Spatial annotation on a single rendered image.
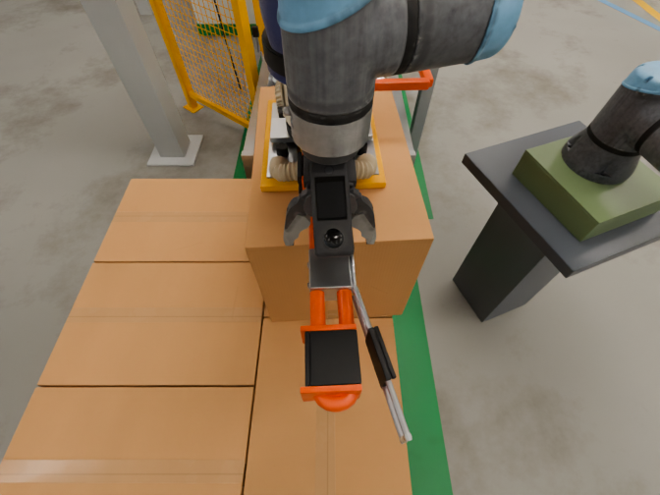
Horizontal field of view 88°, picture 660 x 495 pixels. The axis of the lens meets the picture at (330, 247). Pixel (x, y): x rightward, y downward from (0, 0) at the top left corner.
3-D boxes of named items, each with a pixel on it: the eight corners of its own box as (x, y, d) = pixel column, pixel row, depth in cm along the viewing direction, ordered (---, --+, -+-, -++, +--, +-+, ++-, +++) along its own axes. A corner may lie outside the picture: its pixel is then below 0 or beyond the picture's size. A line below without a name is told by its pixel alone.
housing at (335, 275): (307, 263, 57) (306, 247, 53) (349, 261, 57) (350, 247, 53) (308, 302, 53) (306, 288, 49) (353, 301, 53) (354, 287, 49)
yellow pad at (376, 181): (335, 103, 99) (335, 87, 95) (369, 103, 99) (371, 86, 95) (343, 190, 80) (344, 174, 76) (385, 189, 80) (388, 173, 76)
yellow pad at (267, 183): (268, 105, 99) (266, 88, 94) (303, 104, 99) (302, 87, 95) (260, 192, 79) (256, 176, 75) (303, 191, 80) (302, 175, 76)
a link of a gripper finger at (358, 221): (385, 214, 58) (358, 181, 51) (389, 243, 54) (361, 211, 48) (368, 221, 59) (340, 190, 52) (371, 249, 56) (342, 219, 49)
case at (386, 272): (276, 181, 138) (259, 86, 105) (375, 177, 139) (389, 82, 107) (271, 322, 104) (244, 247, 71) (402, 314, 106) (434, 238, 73)
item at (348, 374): (302, 338, 49) (300, 325, 45) (354, 336, 49) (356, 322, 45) (302, 402, 44) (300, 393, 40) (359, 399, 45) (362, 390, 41)
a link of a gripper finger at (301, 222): (289, 222, 59) (317, 190, 52) (288, 250, 55) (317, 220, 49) (272, 216, 57) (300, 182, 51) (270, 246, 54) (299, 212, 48)
